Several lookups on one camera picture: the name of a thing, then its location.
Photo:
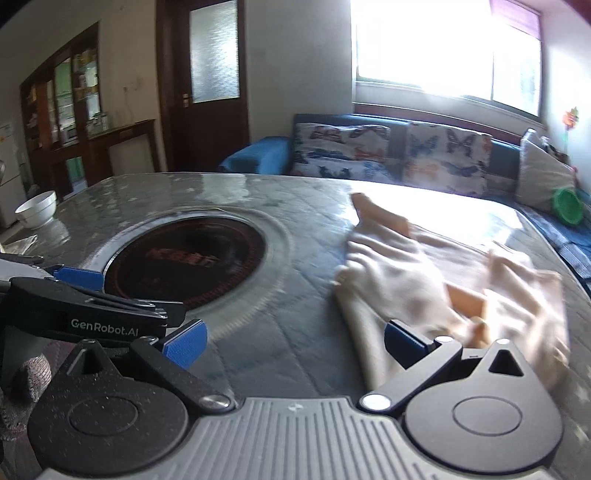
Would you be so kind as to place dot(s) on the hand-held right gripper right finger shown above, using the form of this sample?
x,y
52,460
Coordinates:
x,y
406,342

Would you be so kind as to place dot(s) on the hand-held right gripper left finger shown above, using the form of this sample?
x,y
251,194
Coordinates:
x,y
184,345

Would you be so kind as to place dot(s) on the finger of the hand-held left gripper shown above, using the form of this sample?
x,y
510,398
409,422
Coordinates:
x,y
138,309
78,278

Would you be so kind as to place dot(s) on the cream long-sleeved garment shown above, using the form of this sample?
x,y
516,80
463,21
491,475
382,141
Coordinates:
x,y
392,258

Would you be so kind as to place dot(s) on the person's left hand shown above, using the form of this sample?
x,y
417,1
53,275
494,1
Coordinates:
x,y
23,383

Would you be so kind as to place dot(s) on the round black induction cooker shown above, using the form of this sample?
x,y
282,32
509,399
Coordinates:
x,y
194,258

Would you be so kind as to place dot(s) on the white bowl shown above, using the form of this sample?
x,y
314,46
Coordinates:
x,y
37,210

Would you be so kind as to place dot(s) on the white refrigerator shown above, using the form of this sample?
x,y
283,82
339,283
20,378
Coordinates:
x,y
9,194

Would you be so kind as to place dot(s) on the dark wooden display cabinet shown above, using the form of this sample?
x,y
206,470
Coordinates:
x,y
48,154

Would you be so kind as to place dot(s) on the dark wooden side table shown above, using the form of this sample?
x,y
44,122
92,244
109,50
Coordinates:
x,y
124,131

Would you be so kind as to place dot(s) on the dark wooden glass-panel door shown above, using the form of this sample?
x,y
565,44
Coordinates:
x,y
207,138

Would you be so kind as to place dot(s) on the butterfly print cushion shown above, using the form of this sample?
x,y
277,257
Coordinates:
x,y
341,152
443,157

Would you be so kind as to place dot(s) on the blue sofa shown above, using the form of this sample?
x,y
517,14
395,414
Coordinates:
x,y
258,154

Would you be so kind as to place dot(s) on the green plastic bowl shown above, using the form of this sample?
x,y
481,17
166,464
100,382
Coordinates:
x,y
568,205

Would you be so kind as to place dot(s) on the plain white cushion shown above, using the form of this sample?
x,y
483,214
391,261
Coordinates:
x,y
540,175

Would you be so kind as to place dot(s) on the black and white plush toy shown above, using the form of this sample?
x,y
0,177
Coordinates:
x,y
551,148

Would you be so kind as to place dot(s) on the colourful pinwheel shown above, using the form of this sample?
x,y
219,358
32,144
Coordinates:
x,y
571,117

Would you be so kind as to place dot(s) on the window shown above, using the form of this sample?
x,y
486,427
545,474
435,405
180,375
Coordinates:
x,y
438,46

